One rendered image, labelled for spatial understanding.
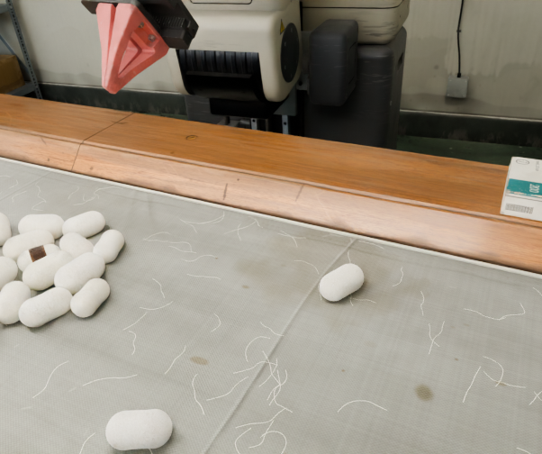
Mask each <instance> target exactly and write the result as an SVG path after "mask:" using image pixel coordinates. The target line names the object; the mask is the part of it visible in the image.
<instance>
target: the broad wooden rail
mask: <svg viewBox="0 0 542 454"><path fill-rule="evenodd" d="M0 158H4V159H11V160H16V161H20V162H24V163H29V164H33V165H37V166H42V167H45V168H53V169H57V170H62V171H66V172H70V173H74V174H78V175H83V176H87V177H94V178H99V179H103V180H107V181H112V182H115V183H120V184H125V185H128V186H136V187H140V188H145V189H148V190H153V191H158V192H161V193H166V194H170V195H178V196H182V197H186V198H190V199H194V200H199V201H203V202H207V203H211V204H219V205H223V206H228V207H232V208H236V209H240V210H244V211H249V212H253V213H261V214H264V215H269V216H274V217H277V218H282V219H286V220H290V221H295V222H302V223H306V224H310V225H315V226H319V227H323V228H328V229H332V230H336V231H340V232H348V233H352V234H356V235H360V236H365V237H369V238H373V239H378V240H381V241H389V242H393V243H398V244H401V245H406V246H411V247H414V248H419V249H424V250H431V251H435V252H439V253H444V254H447V255H452V256H456V257H460V258H465V259H472V260H476V261H481V262H485V263H489V264H493V265H497V266H502V267H506V268H514V269H518V270H522V271H527V272H530V273H535V274H539V275H542V222H541V221H537V220H531V219H526V218H521V217H516V216H511V215H506V214H501V213H500V211H501V203H502V198H503V194H504V189H505V185H506V179H507V176H508V171H509V167H508V166H502V165H495V164H489V163H482V162H476V161H470V160H463V159H451V158H445V157H439V156H432V155H426V154H419V153H413V152H407V151H400V150H388V149H382V148H376V147H369V146H363V145H356V144H350V143H344V142H337V141H325V140H319V139H313V138H307V137H301V136H294V135H288V134H282V133H275V132H263V131H257V130H250V129H244V128H238V127H231V126H225V125H219V124H212V123H200V122H194V121H187V120H181V119H175V118H168V117H162V116H156V115H149V114H143V113H131V112H124V111H118V110H112V109H105V108H99V107H93V106H86V105H80V104H68V103H61V102H55V101H49V100H42V99H36V98H30V97H23V96H17V95H5V94H0Z"/></svg>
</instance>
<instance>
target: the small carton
mask: <svg viewBox="0 0 542 454"><path fill-rule="evenodd" d="M500 213H501V214H506V215H511V216H516V217H521V218H526V219H531V220H537V221H541V222H542V160H538V159H526V158H519V157H512V158H511V161H510V167H509V171H508V176H507V179H506V185H505V189H504V194H503V198H502V203H501V211H500Z"/></svg>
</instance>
